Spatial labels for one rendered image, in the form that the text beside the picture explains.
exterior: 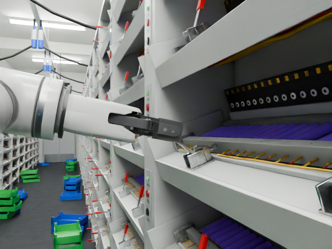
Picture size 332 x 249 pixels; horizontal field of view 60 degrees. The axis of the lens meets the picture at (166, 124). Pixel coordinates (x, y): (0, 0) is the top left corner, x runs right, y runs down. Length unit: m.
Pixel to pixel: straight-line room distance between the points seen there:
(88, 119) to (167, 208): 0.35
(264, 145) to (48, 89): 0.28
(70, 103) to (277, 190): 0.26
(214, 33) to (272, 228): 0.24
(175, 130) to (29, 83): 0.21
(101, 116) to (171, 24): 0.36
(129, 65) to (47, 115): 1.00
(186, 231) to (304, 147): 0.39
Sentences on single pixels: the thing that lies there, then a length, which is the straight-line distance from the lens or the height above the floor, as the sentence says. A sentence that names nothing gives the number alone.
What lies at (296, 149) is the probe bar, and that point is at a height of 0.99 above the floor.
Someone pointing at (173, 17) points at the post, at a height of 1.27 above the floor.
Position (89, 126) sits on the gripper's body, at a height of 1.02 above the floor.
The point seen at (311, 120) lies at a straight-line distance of 0.46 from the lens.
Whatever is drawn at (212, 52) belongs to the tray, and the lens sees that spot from 0.41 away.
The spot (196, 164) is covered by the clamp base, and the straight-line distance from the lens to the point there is 0.46.
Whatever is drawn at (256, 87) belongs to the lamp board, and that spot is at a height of 1.09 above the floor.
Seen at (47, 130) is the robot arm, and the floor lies 1.02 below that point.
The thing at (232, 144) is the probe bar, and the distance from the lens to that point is 0.44.
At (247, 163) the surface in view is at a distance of 0.39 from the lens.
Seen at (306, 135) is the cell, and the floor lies 1.01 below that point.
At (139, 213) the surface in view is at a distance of 0.90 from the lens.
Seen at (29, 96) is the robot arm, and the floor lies 1.06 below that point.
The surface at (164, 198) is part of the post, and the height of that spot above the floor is 0.86.
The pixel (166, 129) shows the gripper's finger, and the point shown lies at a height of 1.02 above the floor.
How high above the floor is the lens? 1.02
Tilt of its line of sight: 1 degrees up
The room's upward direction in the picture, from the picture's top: straight up
